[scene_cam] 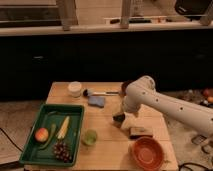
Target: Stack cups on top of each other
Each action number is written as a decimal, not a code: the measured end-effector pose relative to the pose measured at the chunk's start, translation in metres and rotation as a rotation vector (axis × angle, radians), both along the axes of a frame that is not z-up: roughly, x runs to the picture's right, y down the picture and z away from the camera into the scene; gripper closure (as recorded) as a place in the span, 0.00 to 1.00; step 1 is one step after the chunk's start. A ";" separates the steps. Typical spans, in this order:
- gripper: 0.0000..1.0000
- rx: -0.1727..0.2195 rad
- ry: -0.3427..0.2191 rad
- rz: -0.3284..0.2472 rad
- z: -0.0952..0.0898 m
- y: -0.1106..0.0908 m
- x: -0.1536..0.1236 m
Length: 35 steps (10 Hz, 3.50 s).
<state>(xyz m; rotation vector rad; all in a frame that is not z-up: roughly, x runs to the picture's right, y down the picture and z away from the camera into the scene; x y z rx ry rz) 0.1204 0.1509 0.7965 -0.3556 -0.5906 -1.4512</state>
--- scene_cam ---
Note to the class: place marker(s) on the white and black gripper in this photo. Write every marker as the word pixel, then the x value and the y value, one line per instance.
pixel 124 121

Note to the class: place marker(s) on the green translucent cup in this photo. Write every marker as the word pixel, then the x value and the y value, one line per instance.
pixel 89 137

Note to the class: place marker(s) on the white plastic cup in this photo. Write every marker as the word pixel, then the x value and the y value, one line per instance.
pixel 74 89

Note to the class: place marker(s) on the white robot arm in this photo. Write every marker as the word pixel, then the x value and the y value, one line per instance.
pixel 143 92

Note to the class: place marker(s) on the small dark wooden block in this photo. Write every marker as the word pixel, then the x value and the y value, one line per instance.
pixel 136 132

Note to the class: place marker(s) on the dark brown bowl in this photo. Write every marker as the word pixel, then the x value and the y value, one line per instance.
pixel 124 86

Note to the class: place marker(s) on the orange plastic bowl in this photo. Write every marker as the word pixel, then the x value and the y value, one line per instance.
pixel 147 153

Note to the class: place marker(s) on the yellow corn cob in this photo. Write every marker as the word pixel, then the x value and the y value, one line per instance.
pixel 64 127

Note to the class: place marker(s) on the dark purple grape bunch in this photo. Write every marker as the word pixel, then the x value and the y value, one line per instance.
pixel 61 151

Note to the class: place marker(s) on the green bean pod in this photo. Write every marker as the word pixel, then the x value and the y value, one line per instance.
pixel 52 132

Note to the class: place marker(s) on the green plastic tray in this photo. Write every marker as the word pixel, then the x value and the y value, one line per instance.
pixel 55 136

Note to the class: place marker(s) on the red yellow apple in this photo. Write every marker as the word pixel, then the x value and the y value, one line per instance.
pixel 41 135

